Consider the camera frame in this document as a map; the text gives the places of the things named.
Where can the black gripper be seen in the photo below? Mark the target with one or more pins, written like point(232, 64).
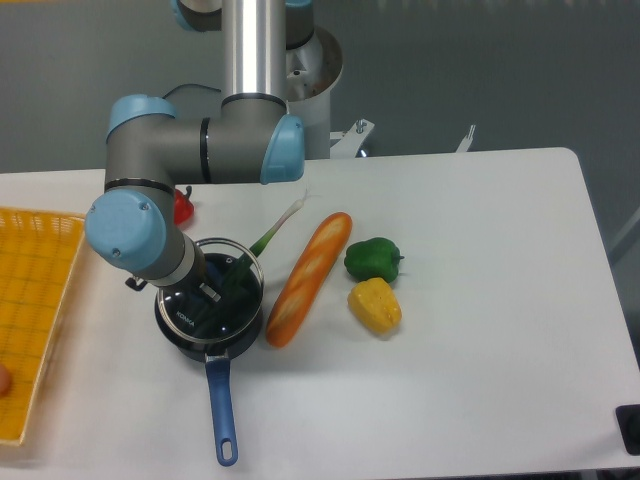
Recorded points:
point(190, 273)

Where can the glass pot lid blue knob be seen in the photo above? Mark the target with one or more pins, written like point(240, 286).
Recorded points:
point(186, 320)

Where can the dark pot blue handle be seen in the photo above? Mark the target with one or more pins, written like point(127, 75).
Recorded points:
point(217, 367)

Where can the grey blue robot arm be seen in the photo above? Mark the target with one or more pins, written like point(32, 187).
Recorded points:
point(150, 151)

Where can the green spring onion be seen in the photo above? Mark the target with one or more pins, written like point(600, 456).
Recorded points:
point(270, 235)

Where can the red bell pepper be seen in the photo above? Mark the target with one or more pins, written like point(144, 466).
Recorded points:
point(183, 207)

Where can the orange baguette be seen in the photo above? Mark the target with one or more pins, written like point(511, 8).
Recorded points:
point(306, 279)

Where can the yellow bell pepper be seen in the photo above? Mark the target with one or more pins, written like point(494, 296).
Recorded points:
point(374, 304)

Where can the green bell pepper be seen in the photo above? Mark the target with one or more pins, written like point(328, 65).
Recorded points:
point(373, 258)

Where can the yellow woven basket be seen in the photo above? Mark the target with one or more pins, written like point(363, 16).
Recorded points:
point(39, 250)

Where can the black device at table edge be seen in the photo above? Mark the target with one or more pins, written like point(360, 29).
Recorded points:
point(628, 418)

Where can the white base bracket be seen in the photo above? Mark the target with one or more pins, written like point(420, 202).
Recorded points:
point(351, 143)

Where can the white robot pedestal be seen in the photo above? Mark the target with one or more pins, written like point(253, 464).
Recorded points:
point(313, 70)

